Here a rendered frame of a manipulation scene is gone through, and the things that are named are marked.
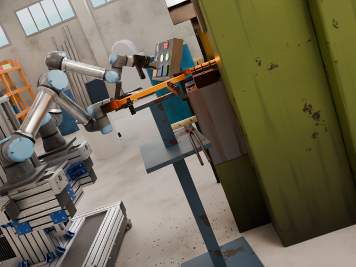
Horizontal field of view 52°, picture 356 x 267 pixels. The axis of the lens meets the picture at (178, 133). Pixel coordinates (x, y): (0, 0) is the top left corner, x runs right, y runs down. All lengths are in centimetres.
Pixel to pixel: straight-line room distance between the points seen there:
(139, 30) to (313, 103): 800
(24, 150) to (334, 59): 151
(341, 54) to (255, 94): 40
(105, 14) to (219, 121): 792
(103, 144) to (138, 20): 516
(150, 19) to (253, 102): 791
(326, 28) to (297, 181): 74
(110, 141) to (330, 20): 376
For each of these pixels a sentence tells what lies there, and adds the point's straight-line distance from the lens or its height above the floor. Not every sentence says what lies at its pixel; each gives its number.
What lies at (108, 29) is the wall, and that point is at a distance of 973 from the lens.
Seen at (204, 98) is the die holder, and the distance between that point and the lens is 199.
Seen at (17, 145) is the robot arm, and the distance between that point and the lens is 196.
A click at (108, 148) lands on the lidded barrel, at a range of 500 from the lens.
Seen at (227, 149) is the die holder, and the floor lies 54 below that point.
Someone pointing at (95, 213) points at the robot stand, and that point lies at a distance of 285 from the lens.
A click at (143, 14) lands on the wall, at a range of 956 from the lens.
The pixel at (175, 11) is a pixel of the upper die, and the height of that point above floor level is 133.
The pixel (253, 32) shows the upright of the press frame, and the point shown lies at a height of 112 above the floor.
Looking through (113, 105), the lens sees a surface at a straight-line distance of 180.
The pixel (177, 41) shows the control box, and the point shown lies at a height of 116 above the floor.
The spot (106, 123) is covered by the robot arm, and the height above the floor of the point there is 89.
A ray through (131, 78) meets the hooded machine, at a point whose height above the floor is 54.
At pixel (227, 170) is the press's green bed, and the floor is 42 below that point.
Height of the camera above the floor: 126
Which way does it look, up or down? 15 degrees down
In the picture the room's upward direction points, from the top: 22 degrees counter-clockwise
